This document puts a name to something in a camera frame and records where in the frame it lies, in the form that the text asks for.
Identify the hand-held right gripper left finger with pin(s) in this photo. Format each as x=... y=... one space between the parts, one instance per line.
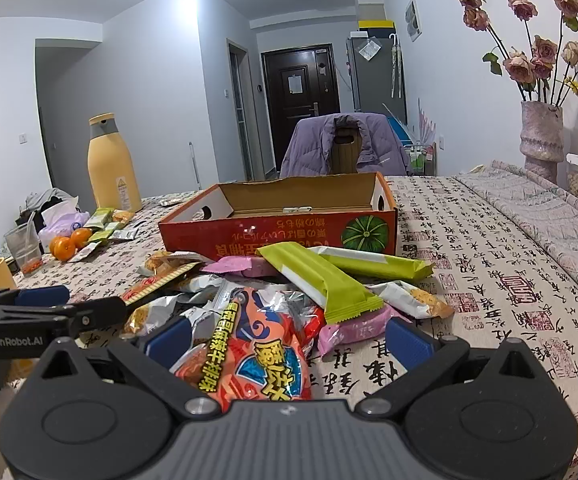
x=169 y=342

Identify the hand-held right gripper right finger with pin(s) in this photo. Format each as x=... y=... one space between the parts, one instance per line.
x=409 y=344

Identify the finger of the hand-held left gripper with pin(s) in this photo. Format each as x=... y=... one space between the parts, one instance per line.
x=99 y=312
x=44 y=296

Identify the yellow silver snack packet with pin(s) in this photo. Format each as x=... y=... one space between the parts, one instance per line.
x=149 y=316

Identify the white orange cracker packet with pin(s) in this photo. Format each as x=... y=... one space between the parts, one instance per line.
x=419 y=300

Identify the pink snack packet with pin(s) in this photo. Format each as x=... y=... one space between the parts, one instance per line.
x=239 y=265
x=354 y=332

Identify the green snack packet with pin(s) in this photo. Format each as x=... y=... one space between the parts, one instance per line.
x=399 y=267
x=319 y=280

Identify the large orange snack bag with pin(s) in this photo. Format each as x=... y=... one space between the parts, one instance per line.
x=259 y=360

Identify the red cardboard box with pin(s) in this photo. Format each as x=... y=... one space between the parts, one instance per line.
x=279 y=235

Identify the clear plastic cup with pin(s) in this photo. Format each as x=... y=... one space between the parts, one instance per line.
x=23 y=250

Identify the white purple plastic bag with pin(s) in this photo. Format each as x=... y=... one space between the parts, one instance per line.
x=61 y=222

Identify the pile of small green sachets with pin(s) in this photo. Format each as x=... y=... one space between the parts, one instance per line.
x=101 y=232

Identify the pile of grey clothes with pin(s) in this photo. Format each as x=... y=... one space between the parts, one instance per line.
x=44 y=200

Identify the small yellow wrapper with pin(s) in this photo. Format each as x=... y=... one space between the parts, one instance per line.
x=170 y=202

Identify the yellow bottle with grey collar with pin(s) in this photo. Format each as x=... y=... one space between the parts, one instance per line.
x=114 y=170

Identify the pink patterned cloth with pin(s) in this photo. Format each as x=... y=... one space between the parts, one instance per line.
x=544 y=230

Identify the storage rack with items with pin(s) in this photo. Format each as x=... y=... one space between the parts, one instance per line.
x=419 y=160

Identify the wooden chair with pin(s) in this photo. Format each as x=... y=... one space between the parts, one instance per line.
x=346 y=157

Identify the purple padded jacket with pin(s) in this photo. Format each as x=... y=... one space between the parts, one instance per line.
x=304 y=152

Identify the glass inner door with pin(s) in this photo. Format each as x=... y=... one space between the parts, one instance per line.
x=239 y=110

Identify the pink textured vase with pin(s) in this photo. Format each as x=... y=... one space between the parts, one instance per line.
x=541 y=140

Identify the dark brown entrance door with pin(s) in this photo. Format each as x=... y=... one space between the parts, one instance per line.
x=279 y=110

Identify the grey refrigerator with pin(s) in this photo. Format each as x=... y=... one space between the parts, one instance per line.
x=369 y=85

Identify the folded white umbrella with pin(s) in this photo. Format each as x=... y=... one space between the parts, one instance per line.
x=395 y=70

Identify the dried pink roses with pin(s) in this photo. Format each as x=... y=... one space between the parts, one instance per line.
x=519 y=67

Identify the clear bag on refrigerator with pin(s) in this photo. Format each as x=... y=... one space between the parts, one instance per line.
x=369 y=49

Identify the yellow black box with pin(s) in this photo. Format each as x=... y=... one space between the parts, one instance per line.
x=375 y=27

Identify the wall picture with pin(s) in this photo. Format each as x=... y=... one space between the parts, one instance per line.
x=413 y=17

